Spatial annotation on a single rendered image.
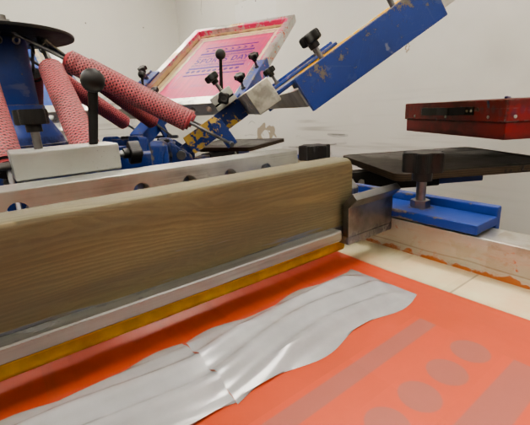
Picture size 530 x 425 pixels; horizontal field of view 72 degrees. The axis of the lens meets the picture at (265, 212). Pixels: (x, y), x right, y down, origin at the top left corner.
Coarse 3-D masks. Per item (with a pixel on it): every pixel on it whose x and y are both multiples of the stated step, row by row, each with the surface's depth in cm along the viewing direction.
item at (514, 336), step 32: (256, 288) 33; (288, 288) 32; (416, 288) 31; (192, 320) 28; (224, 320) 28; (384, 320) 27; (448, 320) 27; (480, 320) 26; (512, 320) 26; (352, 352) 24; (512, 352) 23; (288, 384) 21; (256, 416) 19
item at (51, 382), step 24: (120, 336) 27; (144, 336) 27; (168, 336) 26; (72, 360) 24; (96, 360) 24; (120, 360) 24; (0, 384) 22; (24, 384) 22; (48, 384) 22; (72, 384) 22; (0, 408) 21; (24, 408) 20; (240, 408) 20
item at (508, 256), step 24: (384, 240) 41; (408, 240) 38; (432, 240) 36; (456, 240) 34; (480, 240) 33; (504, 240) 32; (528, 240) 31; (456, 264) 35; (480, 264) 33; (504, 264) 31; (528, 264) 30; (528, 288) 30
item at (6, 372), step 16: (304, 256) 36; (320, 256) 37; (272, 272) 33; (224, 288) 30; (176, 304) 28; (192, 304) 29; (128, 320) 26; (144, 320) 27; (96, 336) 25; (112, 336) 25; (48, 352) 23; (64, 352) 24; (0, 368) 22; (16, 368) 22; (32, 368) 23
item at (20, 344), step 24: (312, 240) 33; (336, 240) 34; (240, 264) 28; (264, 264) 30; (168, 288) 25; (192, 288) 26; (96, 312) 22; (120, 312) 23; (144, 312) 24; (24, 336) 20; (48, 336) 21; (72, 336) 21; (0, 360) 19
